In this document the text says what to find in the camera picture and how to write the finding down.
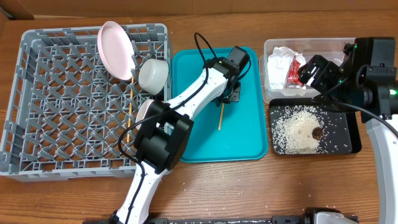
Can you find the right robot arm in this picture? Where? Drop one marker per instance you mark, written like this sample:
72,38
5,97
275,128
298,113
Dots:
365,82

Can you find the white napkin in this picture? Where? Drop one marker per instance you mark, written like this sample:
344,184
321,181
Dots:
278,64

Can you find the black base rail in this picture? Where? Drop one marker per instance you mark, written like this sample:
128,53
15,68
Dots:
293,219

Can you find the red snack wrapper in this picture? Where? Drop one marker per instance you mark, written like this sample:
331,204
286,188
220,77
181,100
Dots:
292,78

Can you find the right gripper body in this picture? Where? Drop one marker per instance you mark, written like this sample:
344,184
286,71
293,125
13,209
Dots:
319,74

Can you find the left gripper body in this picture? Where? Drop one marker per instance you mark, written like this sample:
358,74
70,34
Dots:
231,97

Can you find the pink bowl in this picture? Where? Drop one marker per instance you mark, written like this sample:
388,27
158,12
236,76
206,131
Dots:
141,115

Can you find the black tray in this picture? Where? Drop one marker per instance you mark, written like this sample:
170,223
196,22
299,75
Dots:
346,140

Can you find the wooden chopstick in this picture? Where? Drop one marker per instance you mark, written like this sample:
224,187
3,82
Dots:
221,117
130,109

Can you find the brown food scrap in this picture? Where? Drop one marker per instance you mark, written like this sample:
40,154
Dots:
317,133

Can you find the grey-green bowl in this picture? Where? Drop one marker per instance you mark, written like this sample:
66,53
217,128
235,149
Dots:
153,76

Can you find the clear plastic bin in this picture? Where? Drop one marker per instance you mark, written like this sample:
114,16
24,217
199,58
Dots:
330,48

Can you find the grey dishwasher rack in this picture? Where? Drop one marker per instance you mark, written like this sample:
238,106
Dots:
66,112

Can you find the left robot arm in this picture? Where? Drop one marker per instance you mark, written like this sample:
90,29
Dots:
157,142

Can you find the spilled rice pile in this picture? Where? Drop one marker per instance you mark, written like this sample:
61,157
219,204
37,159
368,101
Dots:
292,126

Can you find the teal serving tray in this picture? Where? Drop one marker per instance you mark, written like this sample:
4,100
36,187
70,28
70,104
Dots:
243,134

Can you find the white round plate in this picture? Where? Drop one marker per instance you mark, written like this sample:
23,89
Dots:
115,50

